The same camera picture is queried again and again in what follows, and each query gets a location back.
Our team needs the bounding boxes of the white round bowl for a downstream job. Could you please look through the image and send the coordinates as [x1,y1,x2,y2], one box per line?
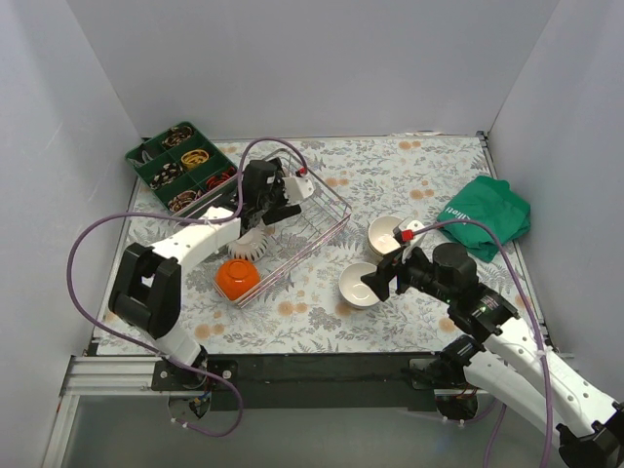
[338,262,379,309]

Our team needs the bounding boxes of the beige floral bowl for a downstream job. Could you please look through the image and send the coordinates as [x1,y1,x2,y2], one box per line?
[368,215,403,254]

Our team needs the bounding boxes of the pale green rimmed bowl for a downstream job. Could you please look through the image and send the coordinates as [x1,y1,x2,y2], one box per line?
[369,246,384,260]

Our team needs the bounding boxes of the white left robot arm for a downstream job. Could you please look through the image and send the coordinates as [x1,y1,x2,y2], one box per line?
[108,158,314,390]

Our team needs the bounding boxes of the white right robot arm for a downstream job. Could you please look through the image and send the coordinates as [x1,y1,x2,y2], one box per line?
[362,243,623,467]

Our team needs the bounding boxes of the white black striped bowl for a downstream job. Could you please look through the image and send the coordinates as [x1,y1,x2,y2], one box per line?
[227,227,268,262]

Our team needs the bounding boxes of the orange black rolled tie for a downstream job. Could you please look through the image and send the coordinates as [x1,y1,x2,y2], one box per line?
[205,168,237,191]

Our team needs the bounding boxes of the yellow rolled tie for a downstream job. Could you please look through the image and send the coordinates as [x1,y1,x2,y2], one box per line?
[180,148,210,171]

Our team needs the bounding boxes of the orange bowl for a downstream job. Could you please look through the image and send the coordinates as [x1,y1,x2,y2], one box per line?
[214,259,260,300]

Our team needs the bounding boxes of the green divided organizer tray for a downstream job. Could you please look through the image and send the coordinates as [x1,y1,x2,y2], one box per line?
[125,121,238,216]

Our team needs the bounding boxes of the pink rose rolled tie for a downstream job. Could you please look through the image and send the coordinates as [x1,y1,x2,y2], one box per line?
[167,189,203,213]

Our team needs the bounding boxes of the green cloth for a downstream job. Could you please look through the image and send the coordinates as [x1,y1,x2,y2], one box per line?
[436,175,531,262]

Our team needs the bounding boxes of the black white floral tie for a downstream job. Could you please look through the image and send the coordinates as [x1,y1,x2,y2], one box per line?
[149,163,184,190]

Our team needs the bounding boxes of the brown patterned rolled tie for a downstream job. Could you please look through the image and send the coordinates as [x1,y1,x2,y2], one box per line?
[161,125,195,149]

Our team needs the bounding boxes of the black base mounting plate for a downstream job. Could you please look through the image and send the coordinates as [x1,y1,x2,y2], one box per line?
[150,353,488,413]

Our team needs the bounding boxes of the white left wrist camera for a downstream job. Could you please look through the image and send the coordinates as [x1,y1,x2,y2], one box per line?
[283,168,315,205]

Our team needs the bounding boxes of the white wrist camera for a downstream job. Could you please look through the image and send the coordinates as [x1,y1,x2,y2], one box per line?
[393,219,426,262]
[283,168,315,205]

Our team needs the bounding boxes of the wire dish rack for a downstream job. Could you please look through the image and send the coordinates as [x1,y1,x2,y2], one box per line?
[201,172,352,307]

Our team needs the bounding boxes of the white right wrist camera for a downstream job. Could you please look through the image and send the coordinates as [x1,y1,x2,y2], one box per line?
[393,219,426,262]

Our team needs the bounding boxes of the aluminium frame rail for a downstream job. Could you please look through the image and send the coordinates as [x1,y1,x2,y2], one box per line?
[42,356,157,467]

